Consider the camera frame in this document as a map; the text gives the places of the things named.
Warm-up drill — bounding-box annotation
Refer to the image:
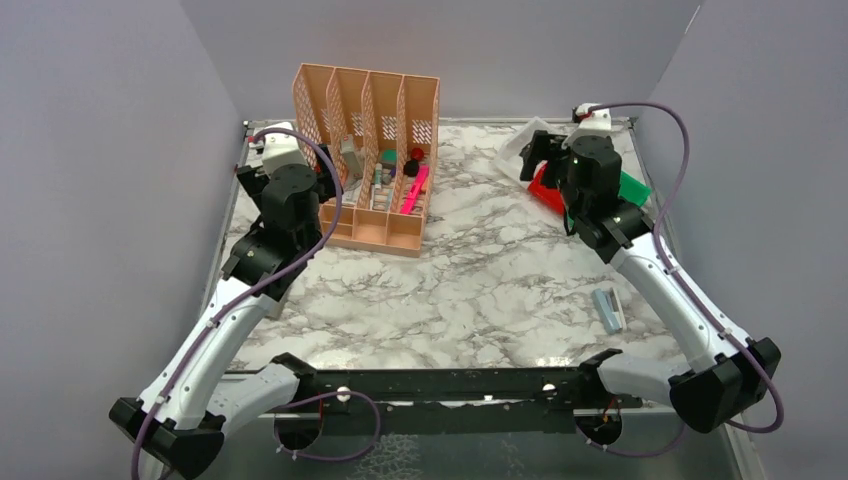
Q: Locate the red plastic bin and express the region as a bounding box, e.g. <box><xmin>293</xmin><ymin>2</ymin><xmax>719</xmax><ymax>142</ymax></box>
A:
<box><xmin>527</xmin><ymin>162</ymin><xmax>565</xmax><ymax>217</ymax></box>

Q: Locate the green plastic bin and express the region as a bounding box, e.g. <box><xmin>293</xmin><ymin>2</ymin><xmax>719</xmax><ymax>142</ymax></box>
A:
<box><xmin>618</xmin><ymin>171</ymin><xmax>652</xmax><ymax>207</ymax></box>

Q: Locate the peach plastic desk organizer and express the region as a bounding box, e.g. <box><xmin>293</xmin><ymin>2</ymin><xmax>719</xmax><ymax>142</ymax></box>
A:
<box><xmin>292</xmin><ymin>63</ymin><xmax>440</xmax><ymax>257</ymax></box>

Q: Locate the white plastic bin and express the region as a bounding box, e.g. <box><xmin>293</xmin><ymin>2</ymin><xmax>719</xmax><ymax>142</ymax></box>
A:
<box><xmin>492</xmin><ymin>117</ymin><xmax>571</xmax><ymax>190</ymax></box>

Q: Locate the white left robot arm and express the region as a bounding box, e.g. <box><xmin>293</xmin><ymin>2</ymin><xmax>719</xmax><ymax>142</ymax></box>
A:
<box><xmin>109</xmin><ymin>161</ymin><xmax>342</xmax><ymax>479</ymax></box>

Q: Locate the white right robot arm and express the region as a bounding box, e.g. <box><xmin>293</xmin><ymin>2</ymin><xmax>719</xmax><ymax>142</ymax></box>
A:
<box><xmin>520</xmin><ymin>130</ymin><xmax>782</xmax><ymax>433</ymax></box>

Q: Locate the grey box in organizer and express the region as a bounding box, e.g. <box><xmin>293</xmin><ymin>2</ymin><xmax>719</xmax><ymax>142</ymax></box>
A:
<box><xmin>340</xmin><ymin>134</ymin><xmax>363</xmax><ymax>180</ymax></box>

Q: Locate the green capped bottle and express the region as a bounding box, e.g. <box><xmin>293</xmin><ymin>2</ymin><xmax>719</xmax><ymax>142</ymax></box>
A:
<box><xmin>376</xmin><ymin>149</ymin><xmax>397</xmax><ymax>185</ymax></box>

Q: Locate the pink highlighter pen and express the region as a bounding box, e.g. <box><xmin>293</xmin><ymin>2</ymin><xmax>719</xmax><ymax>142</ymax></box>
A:
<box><xmin>400</xmin><ymin>165</ymin><xmax>429</xmax><ymax>215</ymax></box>

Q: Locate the red black stamp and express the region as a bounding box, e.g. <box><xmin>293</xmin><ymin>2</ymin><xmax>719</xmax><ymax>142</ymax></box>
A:
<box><xmin>403</xmin><ymin>147</ymin><xmax>425</xmax><ymax>178</ymax></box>

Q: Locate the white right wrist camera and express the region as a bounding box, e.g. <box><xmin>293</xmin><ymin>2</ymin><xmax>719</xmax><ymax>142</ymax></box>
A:
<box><xmin>572</xmin><ymin>103</ymin><xmax>612</xmax><ymax>138</ymax></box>

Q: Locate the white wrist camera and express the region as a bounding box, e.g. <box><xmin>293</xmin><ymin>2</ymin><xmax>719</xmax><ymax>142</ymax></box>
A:
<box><xmin>253</xmin><ymin>133</ymin><xmax>308</xmax><ymax>175</ymax></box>
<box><xmin>572</xmin><ymin>103</ymin><xmax>612</xmax><ymax>138</ymax></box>

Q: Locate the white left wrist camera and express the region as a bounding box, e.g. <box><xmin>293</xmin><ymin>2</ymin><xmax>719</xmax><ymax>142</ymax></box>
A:
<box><xmin>253</xmin><ymin>133</ymin><xmax>308</xmax><ymax>175</ymax></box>

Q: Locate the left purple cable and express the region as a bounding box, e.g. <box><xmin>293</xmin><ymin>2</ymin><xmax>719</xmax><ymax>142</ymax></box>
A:
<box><xmin>130</xmin><ymin>127</ymin><xmax>346</xmax><ymax>480</ymax></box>

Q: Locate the black mounting rail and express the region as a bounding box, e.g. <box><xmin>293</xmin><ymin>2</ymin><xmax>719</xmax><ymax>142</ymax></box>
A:
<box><xmin>267</xmin><ymin>367</ymin><xmax>642</xmax><ymax>440</ymax></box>

